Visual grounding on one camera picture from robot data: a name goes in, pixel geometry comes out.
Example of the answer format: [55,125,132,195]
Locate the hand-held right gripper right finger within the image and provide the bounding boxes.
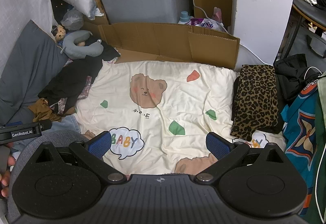
[194,132,284,184]

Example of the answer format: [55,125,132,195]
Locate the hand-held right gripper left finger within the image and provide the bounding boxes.
[36,131,128,184]

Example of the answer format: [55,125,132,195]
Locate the bear print patterned garment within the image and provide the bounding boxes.
[50,75,93,115]

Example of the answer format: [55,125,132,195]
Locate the black drawstring pants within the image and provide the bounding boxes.
[38,55,104,115]

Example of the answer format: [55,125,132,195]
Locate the person's left hand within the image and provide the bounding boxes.
[0,147,16,199]

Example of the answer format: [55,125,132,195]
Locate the person's grey trouser leg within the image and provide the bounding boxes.
[7,130,89,224]

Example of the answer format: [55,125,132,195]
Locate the light blue jeans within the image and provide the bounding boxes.
[10,114,82,153]

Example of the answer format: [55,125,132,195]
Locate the leopard print folded garment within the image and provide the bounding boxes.
[230,64,279,141]

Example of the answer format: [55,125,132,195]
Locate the cream bear print blanket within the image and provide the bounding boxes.
[75,60,288,176]

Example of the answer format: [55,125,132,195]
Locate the pastel print cloth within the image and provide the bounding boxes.
[106,47,121,64]

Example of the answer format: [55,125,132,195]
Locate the teal orange patterned cloth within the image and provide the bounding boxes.
[280,81,322,215]

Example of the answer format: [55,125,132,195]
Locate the black cloth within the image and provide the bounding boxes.
[85,34,121,61]

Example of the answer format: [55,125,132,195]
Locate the grey neck pillow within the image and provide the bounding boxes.
[60,30,104,60]

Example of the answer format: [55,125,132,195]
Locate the black jacket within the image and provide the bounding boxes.
[273,53,322,106]

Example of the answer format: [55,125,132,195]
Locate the small plush doll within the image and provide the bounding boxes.
[52,25,67,42]

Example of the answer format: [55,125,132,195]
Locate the brown cardboard sheet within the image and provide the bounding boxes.
[84,21,241,70]

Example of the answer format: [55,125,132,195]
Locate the grey plastic bag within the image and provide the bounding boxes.
[61,9,84,31]

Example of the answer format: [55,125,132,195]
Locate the purple white refill bag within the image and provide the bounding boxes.
[190,18,226,33]

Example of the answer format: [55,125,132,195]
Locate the blue cap detergent bottle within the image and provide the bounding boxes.
[178,11,194,25]

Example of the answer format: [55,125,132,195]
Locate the dark grey bag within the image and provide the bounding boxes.
[306,33,326,59]

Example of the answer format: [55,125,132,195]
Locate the black chair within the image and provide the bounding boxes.
[280,0,326,61]

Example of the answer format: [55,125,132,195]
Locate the thin white cable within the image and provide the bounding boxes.
[303,66,326,224]

